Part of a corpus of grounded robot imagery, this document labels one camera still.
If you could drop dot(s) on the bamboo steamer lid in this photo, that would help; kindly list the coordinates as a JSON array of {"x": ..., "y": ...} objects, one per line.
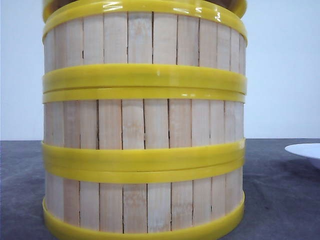
[{"x": 238, "y": 7}]

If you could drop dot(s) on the front bamboo steamer basket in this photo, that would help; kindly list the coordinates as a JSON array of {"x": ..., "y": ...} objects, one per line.
[{"x": 202, "y": 209}]

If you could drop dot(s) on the white plate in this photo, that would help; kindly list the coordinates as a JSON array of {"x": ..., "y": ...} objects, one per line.
[{"x": 308, "y": 150}]

